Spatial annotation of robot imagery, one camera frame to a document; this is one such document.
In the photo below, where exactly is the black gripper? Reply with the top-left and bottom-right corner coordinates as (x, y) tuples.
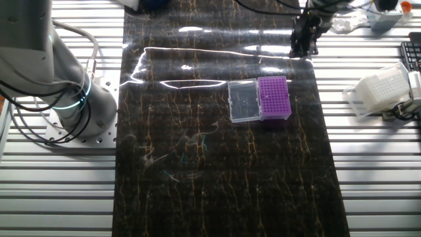
(289, 14), (325, 59)

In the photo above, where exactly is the purple pipette tip holder box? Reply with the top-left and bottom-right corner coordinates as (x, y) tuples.
(227, 75), (293, 124)

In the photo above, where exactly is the white pipette tip box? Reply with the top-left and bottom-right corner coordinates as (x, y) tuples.
(341, 61), (412, 118)

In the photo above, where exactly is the white crumpled paper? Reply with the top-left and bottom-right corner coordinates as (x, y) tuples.
(328, 14), (369, 34)

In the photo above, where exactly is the grey green button box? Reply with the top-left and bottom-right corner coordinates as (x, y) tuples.
(366, 6), (405, 33)

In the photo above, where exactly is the orange capped white object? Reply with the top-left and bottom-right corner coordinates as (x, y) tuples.
(399, 1), (414, 26)

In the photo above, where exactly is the black keyboard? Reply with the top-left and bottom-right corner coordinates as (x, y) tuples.
(400, 32), (421, 72)

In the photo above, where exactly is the dark marble pattern mat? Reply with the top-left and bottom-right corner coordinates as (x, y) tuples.
(111, 0), (351, 237)

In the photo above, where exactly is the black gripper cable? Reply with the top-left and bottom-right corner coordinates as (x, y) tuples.
(235, 0), (349, 16)

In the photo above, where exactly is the black coiled cable bundle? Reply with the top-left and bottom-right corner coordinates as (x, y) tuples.
(374, 0), (399, 13)

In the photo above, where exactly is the black cable loop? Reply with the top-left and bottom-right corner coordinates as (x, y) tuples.
(391, 104), (411, 122)

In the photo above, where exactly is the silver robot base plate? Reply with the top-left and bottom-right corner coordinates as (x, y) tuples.
(44, 70), (120, 145)

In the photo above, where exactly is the grey hose cable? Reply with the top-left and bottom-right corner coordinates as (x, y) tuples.
(52, 19), (99, 80)

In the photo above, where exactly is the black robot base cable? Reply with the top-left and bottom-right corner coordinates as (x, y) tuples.
(0, 78), (92, 145)

